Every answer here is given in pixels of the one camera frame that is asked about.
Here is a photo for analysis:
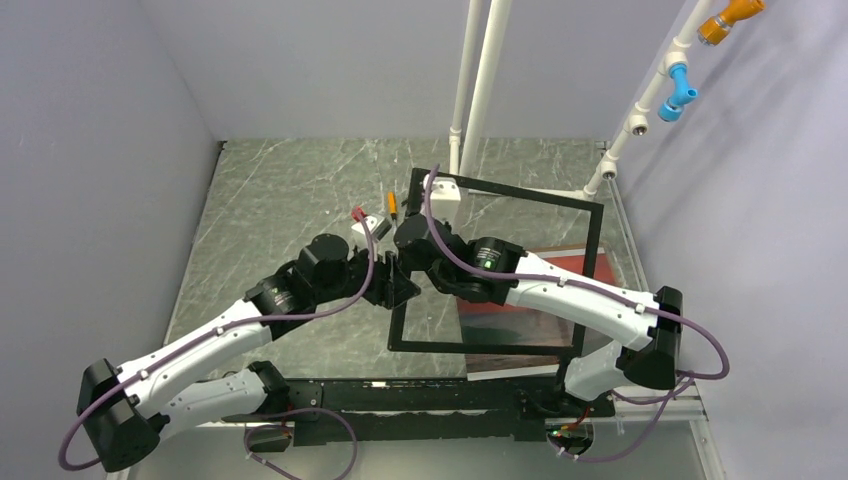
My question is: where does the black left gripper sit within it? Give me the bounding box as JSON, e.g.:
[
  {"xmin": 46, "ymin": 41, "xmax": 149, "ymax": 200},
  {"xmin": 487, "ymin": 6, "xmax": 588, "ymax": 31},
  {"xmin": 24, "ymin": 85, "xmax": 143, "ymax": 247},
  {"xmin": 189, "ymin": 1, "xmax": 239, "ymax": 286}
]
[{"xmin": 313, "ymin": 238, "xmax": 420, "ymax": 308}]

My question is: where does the black wooden picture frame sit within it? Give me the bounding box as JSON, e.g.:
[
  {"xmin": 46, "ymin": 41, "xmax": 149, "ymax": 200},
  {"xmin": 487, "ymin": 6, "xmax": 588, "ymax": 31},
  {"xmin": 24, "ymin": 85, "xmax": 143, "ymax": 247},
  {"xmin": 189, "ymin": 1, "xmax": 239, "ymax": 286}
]
[{"xmin": 388, "ymin": 169, "xmax": 606, "ymax": 381}]

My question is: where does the orange handled screwdriver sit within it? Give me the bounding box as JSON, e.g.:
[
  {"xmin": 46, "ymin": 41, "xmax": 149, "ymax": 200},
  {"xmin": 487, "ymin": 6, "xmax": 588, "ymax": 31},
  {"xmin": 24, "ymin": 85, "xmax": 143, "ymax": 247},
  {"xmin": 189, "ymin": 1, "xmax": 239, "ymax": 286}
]
[{"xmin": 387, "ymin": 191, "xmax": 398, "ymax": 221}]

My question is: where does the red sunset photo print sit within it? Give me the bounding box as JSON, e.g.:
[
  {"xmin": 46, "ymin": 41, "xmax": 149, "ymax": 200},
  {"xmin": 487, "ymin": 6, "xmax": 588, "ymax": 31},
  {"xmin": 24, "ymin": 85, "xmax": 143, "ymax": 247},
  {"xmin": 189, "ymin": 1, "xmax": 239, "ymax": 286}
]
[{"xmin": 455, "ymin": 243, "xmax": 627, "ymax": 383}]

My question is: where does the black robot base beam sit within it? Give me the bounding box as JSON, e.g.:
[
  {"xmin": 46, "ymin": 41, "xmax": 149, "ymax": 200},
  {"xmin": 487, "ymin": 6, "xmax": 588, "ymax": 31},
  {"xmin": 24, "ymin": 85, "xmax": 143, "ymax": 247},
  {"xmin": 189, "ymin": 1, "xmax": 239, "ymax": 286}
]
[{"xmin": 221, "ymin": 377, "xmax": 617, "ymax": 454}]

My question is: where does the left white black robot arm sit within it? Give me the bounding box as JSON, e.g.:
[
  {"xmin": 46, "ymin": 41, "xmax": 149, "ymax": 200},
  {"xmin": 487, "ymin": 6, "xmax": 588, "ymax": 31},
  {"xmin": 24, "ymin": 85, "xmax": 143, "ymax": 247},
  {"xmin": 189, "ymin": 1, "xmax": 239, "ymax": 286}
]
[{"xmin": 76, "ymin": 234, "xmax": 421, "ymax": 472}]

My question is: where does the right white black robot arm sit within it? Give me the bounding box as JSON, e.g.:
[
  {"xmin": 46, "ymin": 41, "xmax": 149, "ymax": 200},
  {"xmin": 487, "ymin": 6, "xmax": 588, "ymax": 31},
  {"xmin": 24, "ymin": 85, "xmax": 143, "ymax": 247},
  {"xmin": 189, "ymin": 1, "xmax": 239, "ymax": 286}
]
[{"xmin": 393, "ymin": 214, "xmax": 681, "ymax": 415}]

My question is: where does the blue pipe fitting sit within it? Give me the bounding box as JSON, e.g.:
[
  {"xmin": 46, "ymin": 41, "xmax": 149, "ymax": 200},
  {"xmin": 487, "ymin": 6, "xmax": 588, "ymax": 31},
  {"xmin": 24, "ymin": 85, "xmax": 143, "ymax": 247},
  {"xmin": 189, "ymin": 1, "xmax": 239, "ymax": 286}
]
[{"xmin": 658, "ymin": 63, "xmax": 699, "ymax": 123}]

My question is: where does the white PVC pipe structure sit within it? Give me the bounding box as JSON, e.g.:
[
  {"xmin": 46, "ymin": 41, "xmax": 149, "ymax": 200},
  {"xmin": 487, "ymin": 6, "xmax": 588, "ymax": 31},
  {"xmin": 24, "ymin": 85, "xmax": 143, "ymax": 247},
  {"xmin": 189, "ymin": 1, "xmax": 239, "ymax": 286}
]
[{"xmin": 449, "ymin": 1, "xmax": 713, "ymax": 200}]

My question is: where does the orange pipe fitting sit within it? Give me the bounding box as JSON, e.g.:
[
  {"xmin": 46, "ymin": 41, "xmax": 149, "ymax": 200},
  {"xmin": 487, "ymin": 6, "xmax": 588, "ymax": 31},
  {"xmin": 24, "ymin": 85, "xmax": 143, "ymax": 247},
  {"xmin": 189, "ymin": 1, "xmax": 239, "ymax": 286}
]
[{"xmin": 697, "ymin": 0, "xmax": 766, "ymax": 46}]

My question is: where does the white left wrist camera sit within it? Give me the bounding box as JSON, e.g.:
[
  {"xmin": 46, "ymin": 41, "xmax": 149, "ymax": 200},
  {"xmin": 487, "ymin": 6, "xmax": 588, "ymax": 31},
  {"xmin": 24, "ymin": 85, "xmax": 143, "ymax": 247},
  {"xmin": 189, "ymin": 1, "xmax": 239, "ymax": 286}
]
[{"xmin": 351, "ymin": 207, "xmax": 392, "ymax": 249}]

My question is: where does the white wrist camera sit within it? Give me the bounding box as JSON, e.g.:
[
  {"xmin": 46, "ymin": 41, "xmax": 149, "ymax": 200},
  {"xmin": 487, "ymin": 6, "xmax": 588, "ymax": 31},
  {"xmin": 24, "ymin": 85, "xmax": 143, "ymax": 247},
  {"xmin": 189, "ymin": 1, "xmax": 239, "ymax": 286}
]
[
  {"xmin": 351, "ymin": 207, "xmax": 392, "ymax": 249},
  {"xmin": 422, "ymin": 176, "xmax": 462, "ymax": 224}
]

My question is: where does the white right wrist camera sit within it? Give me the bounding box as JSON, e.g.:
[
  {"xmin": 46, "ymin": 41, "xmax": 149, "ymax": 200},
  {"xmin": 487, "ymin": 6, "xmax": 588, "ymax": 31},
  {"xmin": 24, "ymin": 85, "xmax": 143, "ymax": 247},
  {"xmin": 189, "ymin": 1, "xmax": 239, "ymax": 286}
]
[{"xmin": 422, "ymin": 176, "xmax": 462, "ymax": 224}]

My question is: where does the aluminium extrusion rail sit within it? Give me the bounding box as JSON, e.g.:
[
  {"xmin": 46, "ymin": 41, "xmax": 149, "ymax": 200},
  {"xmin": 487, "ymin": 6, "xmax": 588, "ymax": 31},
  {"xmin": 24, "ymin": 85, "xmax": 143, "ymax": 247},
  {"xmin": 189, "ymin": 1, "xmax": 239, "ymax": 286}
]
[{"xmin": 611, "ymin": 383, "xmax": 707, "ymax": 423}]

